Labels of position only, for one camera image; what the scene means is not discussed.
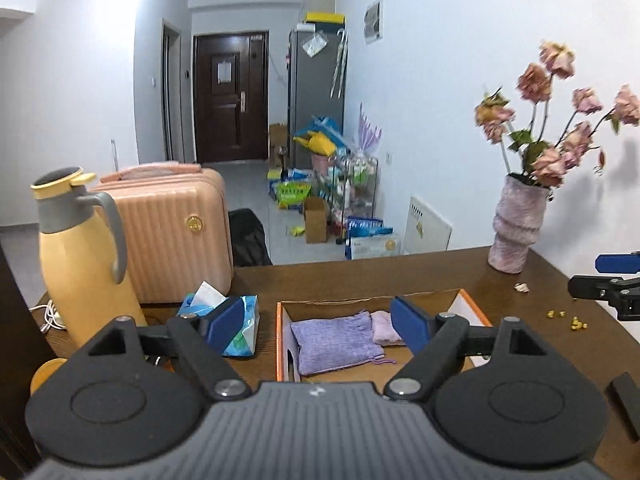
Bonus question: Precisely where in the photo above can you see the black bag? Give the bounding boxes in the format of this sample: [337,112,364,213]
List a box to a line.
[228,208,273,267]

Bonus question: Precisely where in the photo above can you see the grey refrigerator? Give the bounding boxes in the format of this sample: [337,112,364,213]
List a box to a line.
[286,27,348,141]

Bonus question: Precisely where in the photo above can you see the black flat object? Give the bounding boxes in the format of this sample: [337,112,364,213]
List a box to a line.
[605,372,640,431]

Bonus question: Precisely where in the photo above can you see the wire storage rack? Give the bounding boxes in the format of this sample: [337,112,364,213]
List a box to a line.
[320,155,380,226]

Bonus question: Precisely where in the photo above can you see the dried pink rose bouquet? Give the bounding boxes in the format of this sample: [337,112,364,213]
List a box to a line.
[474,40,640,188]

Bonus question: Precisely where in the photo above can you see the grey side door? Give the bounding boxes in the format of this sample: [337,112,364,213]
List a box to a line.
[161,17,183,163]

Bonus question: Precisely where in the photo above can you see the scattered yellow flower bits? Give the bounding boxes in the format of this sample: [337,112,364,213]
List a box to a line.
[545,309,588,332]

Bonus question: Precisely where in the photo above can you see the purple knitted pouch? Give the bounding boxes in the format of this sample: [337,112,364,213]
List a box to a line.
[290,311,398,376]

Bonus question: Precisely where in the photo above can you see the pink fluffy headband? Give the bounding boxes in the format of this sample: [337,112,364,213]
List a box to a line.
[370,310,407,347]

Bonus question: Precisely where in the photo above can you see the white flat board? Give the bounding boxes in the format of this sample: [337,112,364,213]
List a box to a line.
[402,196,453,255]

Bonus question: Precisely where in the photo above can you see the clear plastic bag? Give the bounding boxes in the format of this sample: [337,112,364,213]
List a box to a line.
[301,30,331,58]

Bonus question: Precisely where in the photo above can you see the orange-edged cardboard box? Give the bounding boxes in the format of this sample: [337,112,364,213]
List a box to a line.
[276,288,493,383]

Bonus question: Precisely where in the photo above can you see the blue tissue pack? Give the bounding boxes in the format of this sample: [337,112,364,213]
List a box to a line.
[176,281,261,358]

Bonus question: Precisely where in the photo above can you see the yellow watering can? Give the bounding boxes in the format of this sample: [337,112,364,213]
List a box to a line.
[292,130,337,157]

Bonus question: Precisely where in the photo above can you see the white folded umbrella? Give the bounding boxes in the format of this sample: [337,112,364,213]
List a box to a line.
[330,27,348,100]

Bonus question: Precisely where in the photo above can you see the green printed bag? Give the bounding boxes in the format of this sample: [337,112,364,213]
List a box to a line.
[276,181,312,210]

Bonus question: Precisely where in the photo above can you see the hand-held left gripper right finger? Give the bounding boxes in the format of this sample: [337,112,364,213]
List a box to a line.
[382,296,551,403]

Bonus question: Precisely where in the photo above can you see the blue printed boxes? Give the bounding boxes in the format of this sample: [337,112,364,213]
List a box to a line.
[345,216,401,261]

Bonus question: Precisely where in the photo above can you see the blue plastic bag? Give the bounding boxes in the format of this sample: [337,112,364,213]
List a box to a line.
[305,116,343,141]

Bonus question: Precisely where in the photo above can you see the black monitor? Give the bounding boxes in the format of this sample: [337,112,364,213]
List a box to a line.
[0,240,61,476]

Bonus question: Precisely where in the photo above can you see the yellow thermos jug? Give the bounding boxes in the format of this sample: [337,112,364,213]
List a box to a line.
[30,166,148,348]

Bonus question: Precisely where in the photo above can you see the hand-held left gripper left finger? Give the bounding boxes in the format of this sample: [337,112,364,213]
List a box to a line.
[75,296,252,403]

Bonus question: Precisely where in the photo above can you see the stacked brown cardboard boxes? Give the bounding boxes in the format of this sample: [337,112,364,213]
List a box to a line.
[268,122,289,168]

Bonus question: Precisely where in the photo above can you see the dark brown entrance door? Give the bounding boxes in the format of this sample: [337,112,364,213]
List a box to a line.
[192,31,271,163]

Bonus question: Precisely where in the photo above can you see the pink textured vase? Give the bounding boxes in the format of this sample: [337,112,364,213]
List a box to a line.
[487,172,551,275]

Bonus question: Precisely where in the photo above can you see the yellow mug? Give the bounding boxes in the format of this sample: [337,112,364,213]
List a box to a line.
[29,359,68,396]

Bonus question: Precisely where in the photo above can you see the lilac plastic bundle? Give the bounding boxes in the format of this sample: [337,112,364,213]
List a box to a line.
[352,102,383,158]

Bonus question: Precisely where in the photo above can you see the white cable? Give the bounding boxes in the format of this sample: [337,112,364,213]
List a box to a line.
[30,300,68,333]

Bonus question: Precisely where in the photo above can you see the pink ribbed suitcase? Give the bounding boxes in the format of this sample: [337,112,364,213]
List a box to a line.
[90,162,234,305]

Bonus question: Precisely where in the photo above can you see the small brown cardboard box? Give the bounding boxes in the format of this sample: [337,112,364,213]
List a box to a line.
[304,196,328,245]

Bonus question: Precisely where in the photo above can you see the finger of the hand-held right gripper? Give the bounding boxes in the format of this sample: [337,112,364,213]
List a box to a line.
[595,251,640,274]
[567,274,640,322]

